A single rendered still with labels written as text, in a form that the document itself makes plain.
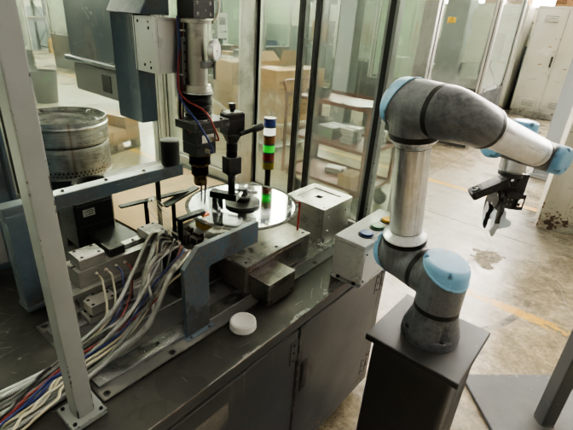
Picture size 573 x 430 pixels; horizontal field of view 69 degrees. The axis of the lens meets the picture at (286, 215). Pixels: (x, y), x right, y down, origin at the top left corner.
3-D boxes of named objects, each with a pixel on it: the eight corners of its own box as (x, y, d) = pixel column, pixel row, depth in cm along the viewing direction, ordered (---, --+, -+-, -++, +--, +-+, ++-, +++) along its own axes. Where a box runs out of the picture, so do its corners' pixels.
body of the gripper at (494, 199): (521, 212, 130) (534, 176, 125) (494, 211, 130) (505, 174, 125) (510, 202, 137) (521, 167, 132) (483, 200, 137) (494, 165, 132)
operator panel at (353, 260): (373, 245, 155) (379, 208, 149) (400, 256, 149) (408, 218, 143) (329, 275, 136) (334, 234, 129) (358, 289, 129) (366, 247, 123)
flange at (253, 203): (247, 214, 126) (248, 206, 125) (217, 205, 130) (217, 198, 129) (266, 201, 135) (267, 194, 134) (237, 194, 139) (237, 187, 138)
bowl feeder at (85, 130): (95, 183, 191) (83, 102, 176) (132, 204, 174) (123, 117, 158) (20, 201, 170) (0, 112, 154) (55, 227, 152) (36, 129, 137)
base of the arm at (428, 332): (466, 332, 115) (476, 303, 110) (446, 362, 104) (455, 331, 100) (415, 307, 123) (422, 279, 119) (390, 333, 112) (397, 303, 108)
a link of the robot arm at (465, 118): (488, 85, 76) (584, 143, 106) (440, 77, 85) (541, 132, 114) (460, 146, 79) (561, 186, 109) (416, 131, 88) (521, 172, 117)
